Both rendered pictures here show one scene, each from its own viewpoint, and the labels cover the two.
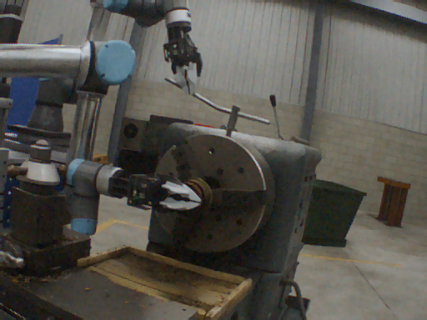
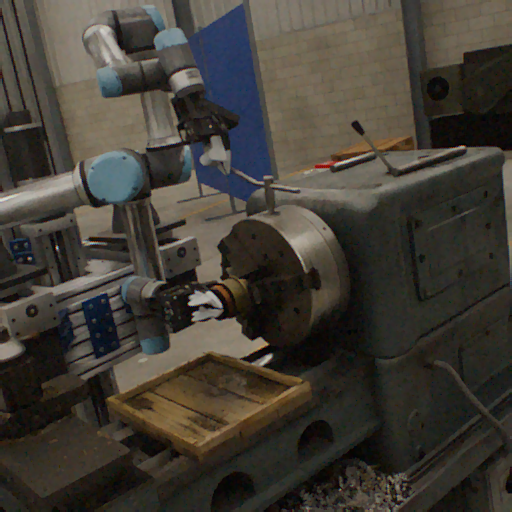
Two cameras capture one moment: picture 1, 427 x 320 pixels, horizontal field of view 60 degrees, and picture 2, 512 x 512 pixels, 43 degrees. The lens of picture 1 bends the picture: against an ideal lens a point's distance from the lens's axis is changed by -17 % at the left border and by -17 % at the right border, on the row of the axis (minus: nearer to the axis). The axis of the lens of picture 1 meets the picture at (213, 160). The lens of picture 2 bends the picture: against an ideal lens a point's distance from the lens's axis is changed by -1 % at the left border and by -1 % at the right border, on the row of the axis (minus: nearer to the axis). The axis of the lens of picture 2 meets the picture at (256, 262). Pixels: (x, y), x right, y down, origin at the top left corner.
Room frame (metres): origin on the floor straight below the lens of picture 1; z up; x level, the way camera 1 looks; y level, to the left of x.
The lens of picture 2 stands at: (-0.10, -0.78, 1.51)
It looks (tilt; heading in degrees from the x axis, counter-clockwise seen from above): 15 degrees down; 33
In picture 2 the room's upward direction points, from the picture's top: 10 degrees counter-clockwise
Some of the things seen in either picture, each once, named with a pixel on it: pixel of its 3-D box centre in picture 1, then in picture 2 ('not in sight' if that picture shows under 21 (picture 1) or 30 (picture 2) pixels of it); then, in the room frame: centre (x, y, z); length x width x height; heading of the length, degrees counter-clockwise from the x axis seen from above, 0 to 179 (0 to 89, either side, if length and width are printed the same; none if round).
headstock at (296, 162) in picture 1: (244, 190); (382, 238); (1.57, -0.13, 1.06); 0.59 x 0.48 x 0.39; 161
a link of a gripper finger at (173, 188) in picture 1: (179, 192); (201, 301); (0.97, 0.06, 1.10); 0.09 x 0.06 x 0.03; 70
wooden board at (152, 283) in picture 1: (159, 282); (206, 398); (0.93, 0.07, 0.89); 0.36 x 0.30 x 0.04; 71
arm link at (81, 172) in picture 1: (87, 177); (143, 293); (1.07, 0.31, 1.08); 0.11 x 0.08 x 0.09; 70
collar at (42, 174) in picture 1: (38, 171); (2, 348); (0.62, 0.27, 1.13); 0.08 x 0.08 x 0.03
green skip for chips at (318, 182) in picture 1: (316, 211); not in sight; (6.13, -1.60, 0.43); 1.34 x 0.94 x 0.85; 7
